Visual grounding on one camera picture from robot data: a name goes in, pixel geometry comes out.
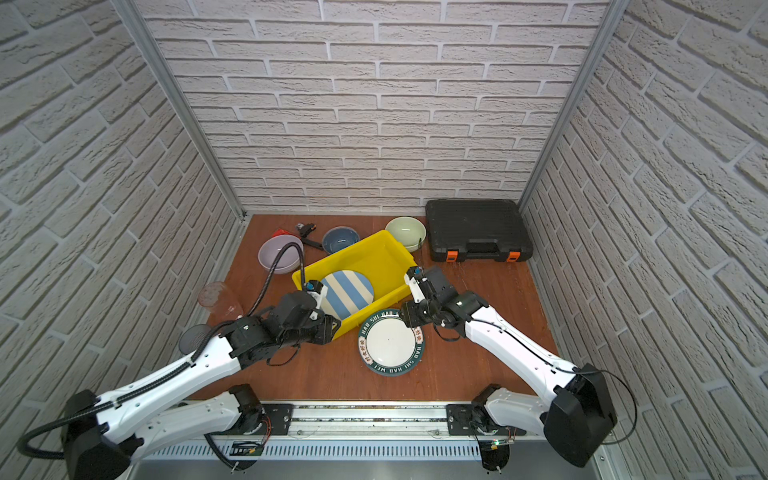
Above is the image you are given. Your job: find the black plastic tool case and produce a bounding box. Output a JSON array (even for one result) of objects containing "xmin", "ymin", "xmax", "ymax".
[{"xmin": 425, "ymin": 199, "xmax": 534, "ymax": 263}]

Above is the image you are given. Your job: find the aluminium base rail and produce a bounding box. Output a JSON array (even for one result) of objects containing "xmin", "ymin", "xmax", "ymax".
[{"xmin": 167, "ymin": 400, "xmax": 613, "ymax": 463}]

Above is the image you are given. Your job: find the green rimmed white plate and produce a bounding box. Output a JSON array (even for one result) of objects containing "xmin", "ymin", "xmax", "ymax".
[{"xmin": 357, "ymin": 309, "xmax": 425, "ymax": 377}]

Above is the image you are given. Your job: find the clear pink plastic cup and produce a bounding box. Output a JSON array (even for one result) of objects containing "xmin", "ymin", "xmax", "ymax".
[{"xmin": 197, "ymin": 282, "xmax": 244, "ymax": 320}]

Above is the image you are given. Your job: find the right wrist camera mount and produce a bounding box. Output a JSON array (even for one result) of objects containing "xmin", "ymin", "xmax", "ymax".
[{"xmin": 404, "ymin": 266, "xmax": 458, "ymax": 304}]

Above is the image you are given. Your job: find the dark blue glazed bowl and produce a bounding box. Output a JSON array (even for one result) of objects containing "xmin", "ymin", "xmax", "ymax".
[{"xmin": 321, "ymin": 226, "xmax": 360, "ymax": 255}]

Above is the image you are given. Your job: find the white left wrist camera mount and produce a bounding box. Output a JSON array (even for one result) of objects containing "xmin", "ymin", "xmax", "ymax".
[{"xmin": 302, "ymin": 280, "xmax": 328, "ymax": 310}]

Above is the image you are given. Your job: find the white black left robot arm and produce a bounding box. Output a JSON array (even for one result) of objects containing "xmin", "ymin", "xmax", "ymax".
[{"xmin": 62, "ymin": 291, "xmax": 341, "ymax": 479}]

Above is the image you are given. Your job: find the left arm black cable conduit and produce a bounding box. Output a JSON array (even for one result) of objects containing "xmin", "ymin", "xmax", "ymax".
[{"xmin": 16, "ymin": 241, "xmax": 307, "ymax": 461}]

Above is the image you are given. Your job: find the black handled tool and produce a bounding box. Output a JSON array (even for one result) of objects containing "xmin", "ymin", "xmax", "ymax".
[{"xmin": 296, "ymin": 223, "xmax": 324, "ymax": 251}]

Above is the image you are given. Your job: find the lavender ceramic bowl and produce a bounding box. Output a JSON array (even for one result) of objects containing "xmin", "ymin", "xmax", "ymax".
[{"xmin": 258, "ymin": 234, "xmax": 304, "ymax": 274}]

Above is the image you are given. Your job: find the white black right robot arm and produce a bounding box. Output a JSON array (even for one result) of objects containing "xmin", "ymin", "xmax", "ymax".
[{"xmin": 399, "ymin": 292, "xmax": 617, "ymax": 467}]

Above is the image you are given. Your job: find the red small object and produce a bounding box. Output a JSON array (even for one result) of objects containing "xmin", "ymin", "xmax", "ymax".
[{"xmin": 271, "ymin": 228, "xmax": 291, "ymax": 238}]

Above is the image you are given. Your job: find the yellow plastic bin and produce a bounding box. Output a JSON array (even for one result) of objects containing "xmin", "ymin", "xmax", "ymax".
[{"xmin": 305, "ymin": 230, "xmax": 416, "ymax": 339}]

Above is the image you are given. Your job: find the pale green ceramic bowl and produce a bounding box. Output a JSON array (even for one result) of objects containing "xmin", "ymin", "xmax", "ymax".
[{"xmin": 385, "ymin": 217, "xmax": 427, "ymax": 253}]

